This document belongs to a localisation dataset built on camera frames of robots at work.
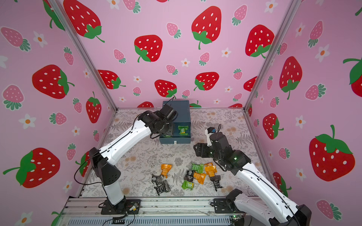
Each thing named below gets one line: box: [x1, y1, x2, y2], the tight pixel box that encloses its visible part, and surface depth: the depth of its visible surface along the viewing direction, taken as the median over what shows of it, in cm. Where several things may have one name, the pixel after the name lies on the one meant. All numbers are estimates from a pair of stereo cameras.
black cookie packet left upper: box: [151, 174, 164, 186], surface depth 83 cm
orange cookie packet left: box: [161, 163, 172, 179], surface depth 88 cm
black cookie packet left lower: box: [154, 179, 172, 196], surface depth 81 cm
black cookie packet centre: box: [183, 169, 194, 182], surface depth 85 cm
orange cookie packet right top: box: [204, 161, 218, 178], surface depth 88 cm
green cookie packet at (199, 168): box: [191, 162, 205, 174], surface depth 89 cm
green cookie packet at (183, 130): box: [177, 125, 190, 136], surface depth 88 cm
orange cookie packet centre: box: [193, 172, 206, 186], surface depth 85 cm
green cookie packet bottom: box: [181, 179, 195, 190], surface depth 82 cm
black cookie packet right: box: [209, 175, 224, 192], surface depth 83 cm
